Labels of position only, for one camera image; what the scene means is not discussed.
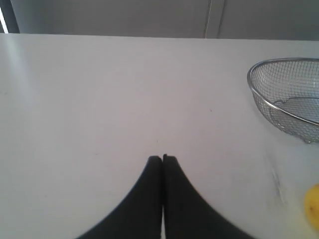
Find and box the yellow lemon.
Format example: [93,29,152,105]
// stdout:
[304,184,319,231]

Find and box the oval steel mesh basket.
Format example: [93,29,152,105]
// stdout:
[247,58,319,143]

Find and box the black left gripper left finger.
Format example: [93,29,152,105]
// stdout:
[79,156,162,239]

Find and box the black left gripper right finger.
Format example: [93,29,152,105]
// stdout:
[162,154,251,239]

